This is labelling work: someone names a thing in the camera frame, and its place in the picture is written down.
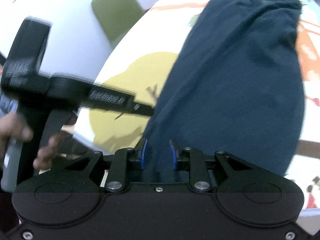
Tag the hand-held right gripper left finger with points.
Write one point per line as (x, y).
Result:
(143, 155)

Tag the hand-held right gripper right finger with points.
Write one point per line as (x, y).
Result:
(173, 155)

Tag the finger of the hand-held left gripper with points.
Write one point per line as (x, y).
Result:
(142, 108)

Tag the dark blue jeans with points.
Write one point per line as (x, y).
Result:
(237, 80)

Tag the person's left hand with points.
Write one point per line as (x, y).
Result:
(15, 128)

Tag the cartoon print play mat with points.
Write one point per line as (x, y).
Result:
(130, 75)

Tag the green chair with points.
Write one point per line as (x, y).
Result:
(117, 12)

